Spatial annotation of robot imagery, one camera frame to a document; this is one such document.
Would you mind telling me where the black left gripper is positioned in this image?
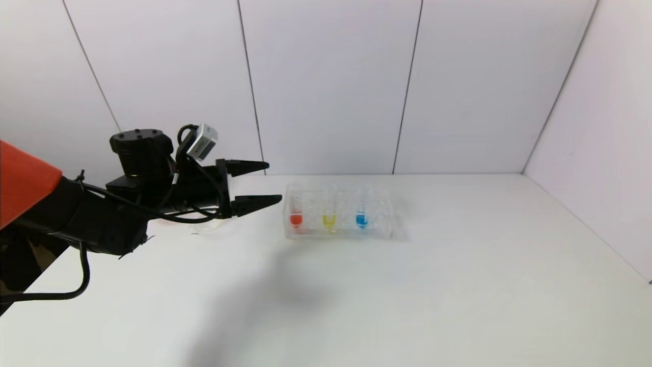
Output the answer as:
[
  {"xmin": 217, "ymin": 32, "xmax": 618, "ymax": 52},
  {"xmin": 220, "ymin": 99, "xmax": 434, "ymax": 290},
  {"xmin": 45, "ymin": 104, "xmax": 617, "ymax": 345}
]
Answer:
[{"xmin": 175, "ymin": 159, "xmax": 283, "ymax": 219}]

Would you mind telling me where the test tube with red pigment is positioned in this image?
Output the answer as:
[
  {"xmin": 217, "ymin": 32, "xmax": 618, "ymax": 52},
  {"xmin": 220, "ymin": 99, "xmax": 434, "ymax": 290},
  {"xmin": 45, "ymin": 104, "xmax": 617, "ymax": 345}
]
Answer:
[{"xmin": 289, "ymin": 186, "xmax": 305, "ymax": 228}]

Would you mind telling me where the clear glass beaker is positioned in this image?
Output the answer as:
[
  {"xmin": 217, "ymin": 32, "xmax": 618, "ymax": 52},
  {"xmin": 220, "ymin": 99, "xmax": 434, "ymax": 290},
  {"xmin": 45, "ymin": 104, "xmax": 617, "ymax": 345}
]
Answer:
[{"xmin": 194, "ymin": 217, "xmax": 227, "ymax": 235}]

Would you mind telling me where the test tube with yellow pigment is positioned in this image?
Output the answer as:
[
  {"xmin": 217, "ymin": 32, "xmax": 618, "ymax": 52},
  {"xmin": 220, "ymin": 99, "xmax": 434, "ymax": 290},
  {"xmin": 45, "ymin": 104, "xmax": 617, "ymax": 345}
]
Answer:
[{"xmin": 323, "ymin": 186, "xmax": 338, "ymax": 231}]

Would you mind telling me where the test tube with blue pigment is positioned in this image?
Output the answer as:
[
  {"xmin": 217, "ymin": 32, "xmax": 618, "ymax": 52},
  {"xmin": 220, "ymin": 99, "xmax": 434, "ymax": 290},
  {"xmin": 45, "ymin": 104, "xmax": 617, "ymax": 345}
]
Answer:
[{"xmin": 355, "ymin": 186, "xmax": 369, "ymax": 229}]

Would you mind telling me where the clear acrylic test tube rack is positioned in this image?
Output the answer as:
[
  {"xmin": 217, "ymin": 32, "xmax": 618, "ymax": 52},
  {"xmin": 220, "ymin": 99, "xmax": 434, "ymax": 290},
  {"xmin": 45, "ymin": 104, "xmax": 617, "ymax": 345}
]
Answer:
[{"xmin": 283, "ymin": 185, "xmax": 394, "ymax": 240}]

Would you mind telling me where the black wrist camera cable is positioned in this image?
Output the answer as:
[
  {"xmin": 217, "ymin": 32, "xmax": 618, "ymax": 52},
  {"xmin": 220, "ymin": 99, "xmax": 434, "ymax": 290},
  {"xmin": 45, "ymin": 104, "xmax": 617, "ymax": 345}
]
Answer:
[{"xmin": 177, "ymin": 124, "xmax": 225, "ymax": 225}]

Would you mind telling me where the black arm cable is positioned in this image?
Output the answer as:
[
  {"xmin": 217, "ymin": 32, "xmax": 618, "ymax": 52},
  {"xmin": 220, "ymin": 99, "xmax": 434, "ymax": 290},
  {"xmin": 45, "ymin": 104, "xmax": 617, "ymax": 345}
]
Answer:
[{"xmin": 0, "ymin": 240, "xmax": 91, "ymax": 302}]

